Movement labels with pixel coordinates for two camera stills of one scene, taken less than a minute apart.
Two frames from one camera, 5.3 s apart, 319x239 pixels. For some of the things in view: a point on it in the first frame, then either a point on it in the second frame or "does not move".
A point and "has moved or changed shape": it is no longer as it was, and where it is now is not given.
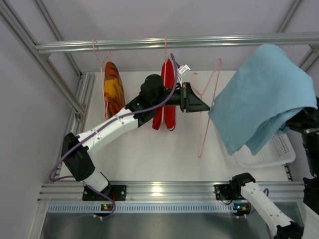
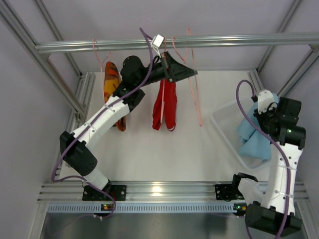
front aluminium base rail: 279,191 does not move
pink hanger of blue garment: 200,147 to 199,119
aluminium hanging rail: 248,40 does not move
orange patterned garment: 114,94 does not move
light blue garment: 260,98 has moved or changed shape
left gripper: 186,97 to 166,67
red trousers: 167,111 does not move
